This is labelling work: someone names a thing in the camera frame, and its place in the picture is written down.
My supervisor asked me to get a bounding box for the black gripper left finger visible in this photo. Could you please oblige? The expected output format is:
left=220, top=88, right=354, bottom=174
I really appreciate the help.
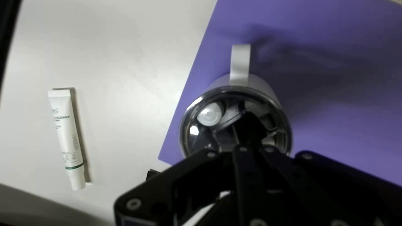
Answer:
left=113, top=112, right=252, bottom=226

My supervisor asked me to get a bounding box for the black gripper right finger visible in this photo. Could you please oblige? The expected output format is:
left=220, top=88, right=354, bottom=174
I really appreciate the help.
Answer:
left=250, top=112, right=402, bottom=226

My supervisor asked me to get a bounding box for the silver metal cup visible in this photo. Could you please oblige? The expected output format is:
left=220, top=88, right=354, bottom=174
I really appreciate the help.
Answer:
left=178, top=43, right=295, bottom=163

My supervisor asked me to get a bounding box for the purple mat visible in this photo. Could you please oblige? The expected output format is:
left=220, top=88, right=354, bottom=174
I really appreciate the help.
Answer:
left=157, top=0, right=402, bottom=189

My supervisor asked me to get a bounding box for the white cream tube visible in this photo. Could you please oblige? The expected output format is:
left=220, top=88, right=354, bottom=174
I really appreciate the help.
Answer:
left=46, top=87, right=88, bottom=192

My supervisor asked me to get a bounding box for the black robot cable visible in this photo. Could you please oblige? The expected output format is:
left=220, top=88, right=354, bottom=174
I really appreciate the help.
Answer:
left=0, top=0, right=23, bottom=96

